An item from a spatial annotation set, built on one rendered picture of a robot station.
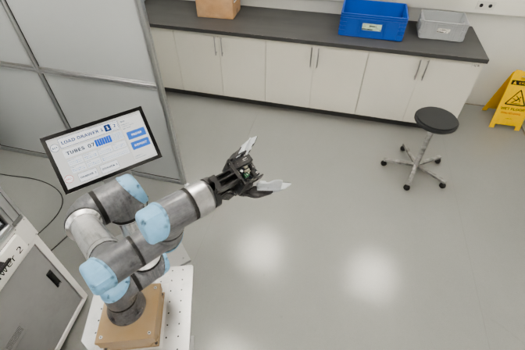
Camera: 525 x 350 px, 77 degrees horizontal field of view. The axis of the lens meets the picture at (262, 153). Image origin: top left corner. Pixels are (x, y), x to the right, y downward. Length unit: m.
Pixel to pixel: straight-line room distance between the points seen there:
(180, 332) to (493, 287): 2.18
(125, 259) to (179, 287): 0.98
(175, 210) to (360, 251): 2.18
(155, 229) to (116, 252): 0.12
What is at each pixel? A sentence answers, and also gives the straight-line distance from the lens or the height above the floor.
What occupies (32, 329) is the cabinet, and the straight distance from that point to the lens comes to 2.34.
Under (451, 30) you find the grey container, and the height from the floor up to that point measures 1.00.
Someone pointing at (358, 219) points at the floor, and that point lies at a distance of 2.91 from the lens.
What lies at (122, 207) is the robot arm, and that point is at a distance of 1.12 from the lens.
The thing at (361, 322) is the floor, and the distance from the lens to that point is 2.51.
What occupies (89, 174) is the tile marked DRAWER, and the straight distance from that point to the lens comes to 1.97.
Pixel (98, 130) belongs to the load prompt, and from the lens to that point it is 1.98.
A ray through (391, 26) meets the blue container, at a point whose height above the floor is 1.04.
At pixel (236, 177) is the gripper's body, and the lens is 0.73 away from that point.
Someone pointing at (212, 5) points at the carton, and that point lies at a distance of 3.80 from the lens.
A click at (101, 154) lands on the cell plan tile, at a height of 1.06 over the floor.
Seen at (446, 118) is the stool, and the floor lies 0.63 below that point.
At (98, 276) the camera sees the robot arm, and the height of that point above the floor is 1.66.
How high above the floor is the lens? 2.28
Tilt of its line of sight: 43 degrees down
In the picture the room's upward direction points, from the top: straight up
